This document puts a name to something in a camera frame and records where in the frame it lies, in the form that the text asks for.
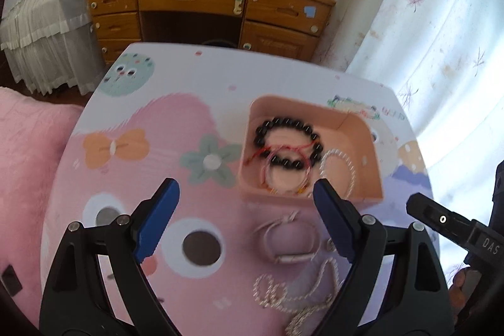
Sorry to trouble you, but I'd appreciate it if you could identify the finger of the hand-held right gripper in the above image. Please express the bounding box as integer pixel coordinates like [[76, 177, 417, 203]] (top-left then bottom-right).
[[405, 192, 477, 252]]

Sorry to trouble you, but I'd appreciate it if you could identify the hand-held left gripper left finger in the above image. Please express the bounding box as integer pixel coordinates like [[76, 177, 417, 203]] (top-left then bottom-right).
[[39, 178, 182, 336]]

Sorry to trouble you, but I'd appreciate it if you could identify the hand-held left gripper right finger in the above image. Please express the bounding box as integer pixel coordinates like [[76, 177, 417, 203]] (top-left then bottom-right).
[[312, 179, 458, 336]]

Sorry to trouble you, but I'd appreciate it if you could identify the silver bangle bracelet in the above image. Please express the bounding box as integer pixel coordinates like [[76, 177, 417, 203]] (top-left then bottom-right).
[[254, 212, 320, 264]]

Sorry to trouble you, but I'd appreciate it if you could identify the pink plastic tray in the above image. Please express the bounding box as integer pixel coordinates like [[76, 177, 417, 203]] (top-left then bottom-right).
[[238, 95, 384, 205]]

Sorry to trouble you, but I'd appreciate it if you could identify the person's right hand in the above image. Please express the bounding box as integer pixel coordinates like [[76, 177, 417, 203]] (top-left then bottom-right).
[[451, 268, 479, 326]]

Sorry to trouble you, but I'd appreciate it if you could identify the pink cushion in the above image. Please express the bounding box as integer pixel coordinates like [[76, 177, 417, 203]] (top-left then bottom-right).
[[0, 86, 86, 329]]

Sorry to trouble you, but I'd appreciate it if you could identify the small black object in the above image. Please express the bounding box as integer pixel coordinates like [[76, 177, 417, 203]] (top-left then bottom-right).
[[0, 264, 23, 296]]

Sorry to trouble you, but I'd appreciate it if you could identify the white floral curtain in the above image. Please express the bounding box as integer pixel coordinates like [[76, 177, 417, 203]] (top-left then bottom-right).
[[315, 0, 504, 205]]

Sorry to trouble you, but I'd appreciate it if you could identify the bed with white lace cover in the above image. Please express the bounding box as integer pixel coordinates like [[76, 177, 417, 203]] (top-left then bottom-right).
[[0, 0, 116, 97]]

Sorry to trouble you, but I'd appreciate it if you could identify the white bead bracelet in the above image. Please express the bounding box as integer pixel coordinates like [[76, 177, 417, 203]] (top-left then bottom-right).
[[318, 148, 358, 200]]

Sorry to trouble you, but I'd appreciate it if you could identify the thin pink cord bracelet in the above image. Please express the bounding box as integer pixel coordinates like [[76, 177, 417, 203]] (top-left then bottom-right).
[[261, 150, 316, 197]]

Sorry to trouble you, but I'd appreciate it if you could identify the red string bracelet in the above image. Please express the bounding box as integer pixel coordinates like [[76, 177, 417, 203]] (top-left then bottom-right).
[[243, 141, 318, 168]]

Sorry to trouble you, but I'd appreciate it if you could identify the silver chain necklace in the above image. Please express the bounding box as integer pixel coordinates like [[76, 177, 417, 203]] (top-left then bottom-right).
[[252, 257, 348, 336]]

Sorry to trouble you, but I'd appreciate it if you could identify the black bead bracelet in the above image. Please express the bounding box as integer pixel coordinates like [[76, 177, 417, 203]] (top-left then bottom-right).
[[254, 117, 324, 169]]

